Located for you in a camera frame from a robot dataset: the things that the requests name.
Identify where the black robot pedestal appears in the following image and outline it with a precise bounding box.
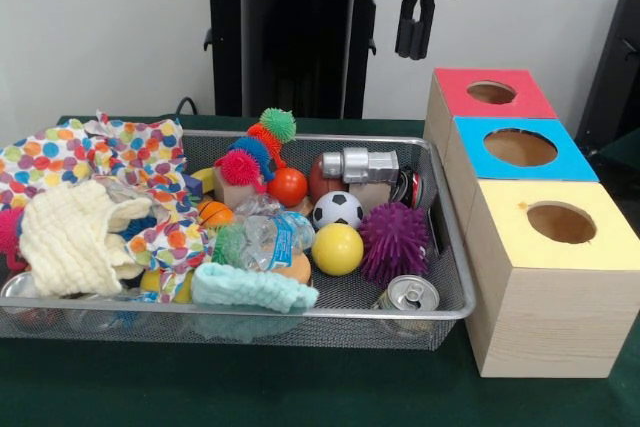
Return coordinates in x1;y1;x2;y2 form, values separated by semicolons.
193;0;401;121

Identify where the crushed clear water bottle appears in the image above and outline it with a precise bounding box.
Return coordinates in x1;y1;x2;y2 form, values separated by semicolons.
214;196;316;273

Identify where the colourful polka dot cloth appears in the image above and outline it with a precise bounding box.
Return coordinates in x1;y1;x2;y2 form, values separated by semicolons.
0;119;96;211
84;110;204;221

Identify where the silver plastic toy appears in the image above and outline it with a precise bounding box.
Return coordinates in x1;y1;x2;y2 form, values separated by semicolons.
319;146;401;184

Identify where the small toy soccer ball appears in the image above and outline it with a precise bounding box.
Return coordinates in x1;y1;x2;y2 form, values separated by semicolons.
312;190;365;231

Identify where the wooden box with three holes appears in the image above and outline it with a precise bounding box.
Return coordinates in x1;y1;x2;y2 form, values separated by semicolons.
422;67;640;379

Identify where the black cable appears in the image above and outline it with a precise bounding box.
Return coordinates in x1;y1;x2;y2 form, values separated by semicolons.
173;95;200;118

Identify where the black office chair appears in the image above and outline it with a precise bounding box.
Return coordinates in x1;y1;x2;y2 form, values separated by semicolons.
574;0;640;158

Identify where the green cloth side table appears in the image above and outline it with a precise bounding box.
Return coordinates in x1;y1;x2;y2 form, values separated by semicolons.
594;125;640;183

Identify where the cream waffle cloth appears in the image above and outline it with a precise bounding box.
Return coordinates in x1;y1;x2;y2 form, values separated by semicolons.
19;180;154;297

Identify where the shallow clear mesh bin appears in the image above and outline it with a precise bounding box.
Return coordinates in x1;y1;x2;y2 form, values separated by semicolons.
0;125;476;352

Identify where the mint green waffle cloth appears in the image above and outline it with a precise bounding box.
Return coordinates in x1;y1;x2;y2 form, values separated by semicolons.
191;261;320;314

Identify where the plain yellow ball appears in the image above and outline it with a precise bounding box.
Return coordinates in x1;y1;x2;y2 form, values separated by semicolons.
310;223;365;277

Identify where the purple spiky ball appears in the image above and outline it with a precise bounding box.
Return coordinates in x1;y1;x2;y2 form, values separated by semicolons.
358;202;431;286

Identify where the multicolour spiky caterpillar toy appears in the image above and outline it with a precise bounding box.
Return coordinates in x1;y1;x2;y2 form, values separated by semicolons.
214;107;297;193

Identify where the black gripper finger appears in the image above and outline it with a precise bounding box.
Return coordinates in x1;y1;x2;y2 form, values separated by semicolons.
394;0;420;58
410;0;437;61

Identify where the silver drink can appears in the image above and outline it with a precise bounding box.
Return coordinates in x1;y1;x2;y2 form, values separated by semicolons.
372;274;441;312

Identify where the small red-orange ball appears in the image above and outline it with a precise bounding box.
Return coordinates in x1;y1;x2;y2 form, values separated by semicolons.
267;167;309;208

